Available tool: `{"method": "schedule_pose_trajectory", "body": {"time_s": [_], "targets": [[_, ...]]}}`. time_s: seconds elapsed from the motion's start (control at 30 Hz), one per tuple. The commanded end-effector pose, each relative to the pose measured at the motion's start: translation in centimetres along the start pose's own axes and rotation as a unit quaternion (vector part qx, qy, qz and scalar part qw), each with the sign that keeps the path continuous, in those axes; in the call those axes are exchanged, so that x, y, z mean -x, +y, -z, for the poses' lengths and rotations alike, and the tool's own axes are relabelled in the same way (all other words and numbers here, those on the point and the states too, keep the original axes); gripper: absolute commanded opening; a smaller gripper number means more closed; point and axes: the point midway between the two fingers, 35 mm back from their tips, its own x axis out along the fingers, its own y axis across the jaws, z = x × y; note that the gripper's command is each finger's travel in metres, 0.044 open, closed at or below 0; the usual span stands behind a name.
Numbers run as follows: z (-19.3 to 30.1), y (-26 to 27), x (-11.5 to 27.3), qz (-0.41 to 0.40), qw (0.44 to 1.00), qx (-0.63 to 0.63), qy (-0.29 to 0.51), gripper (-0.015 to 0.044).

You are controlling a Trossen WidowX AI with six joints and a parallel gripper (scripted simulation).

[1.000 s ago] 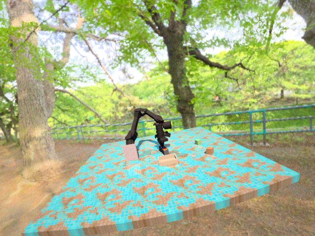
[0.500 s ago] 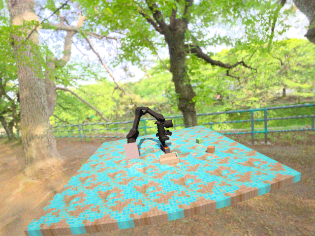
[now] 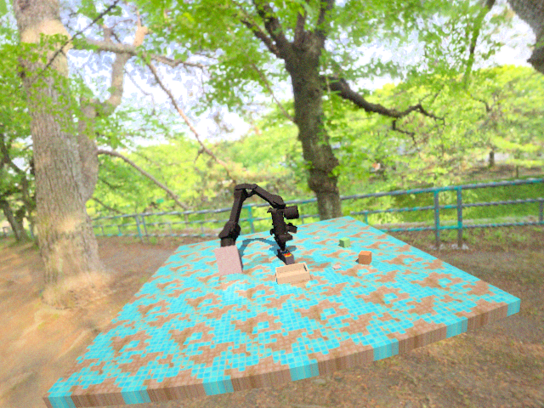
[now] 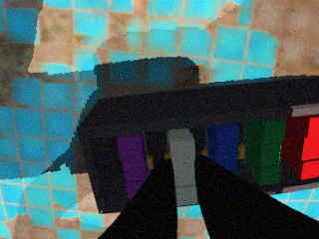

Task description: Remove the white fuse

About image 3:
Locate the orange cube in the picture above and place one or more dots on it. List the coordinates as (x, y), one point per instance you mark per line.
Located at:
(365, 257)

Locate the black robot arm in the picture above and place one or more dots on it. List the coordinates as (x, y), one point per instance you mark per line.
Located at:
(231, 229)

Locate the beige shallow tray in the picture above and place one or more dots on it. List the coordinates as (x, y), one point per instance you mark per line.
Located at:
(291, 273)

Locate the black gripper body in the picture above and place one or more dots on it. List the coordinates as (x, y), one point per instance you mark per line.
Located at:
(279, 231)

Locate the small green cube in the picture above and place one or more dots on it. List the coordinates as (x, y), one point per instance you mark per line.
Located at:
(344, 242)

